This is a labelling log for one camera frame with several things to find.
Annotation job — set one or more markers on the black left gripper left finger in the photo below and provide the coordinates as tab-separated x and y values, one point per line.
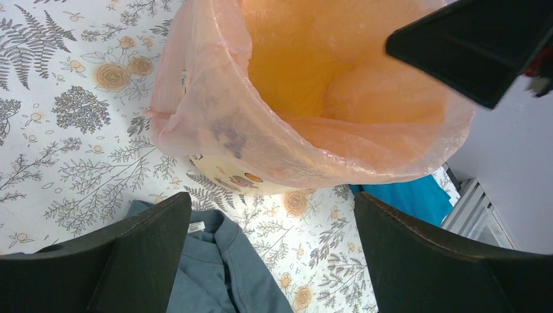
128	266

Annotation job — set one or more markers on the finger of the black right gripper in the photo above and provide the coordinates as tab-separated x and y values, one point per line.
479	48

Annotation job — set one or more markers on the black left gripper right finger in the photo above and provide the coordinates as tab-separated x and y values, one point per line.
417	267

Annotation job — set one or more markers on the pink plastic trash bag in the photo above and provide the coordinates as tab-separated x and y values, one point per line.
204	103

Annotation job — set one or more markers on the yellow plastic trash bin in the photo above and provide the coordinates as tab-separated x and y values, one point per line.
362	117

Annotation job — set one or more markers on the bright blue cloth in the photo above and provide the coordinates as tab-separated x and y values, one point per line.
422	198

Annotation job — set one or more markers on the grey-blue shirt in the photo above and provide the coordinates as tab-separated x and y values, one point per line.
220	271

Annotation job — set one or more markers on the floral table mat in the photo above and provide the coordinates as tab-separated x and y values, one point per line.
76	150

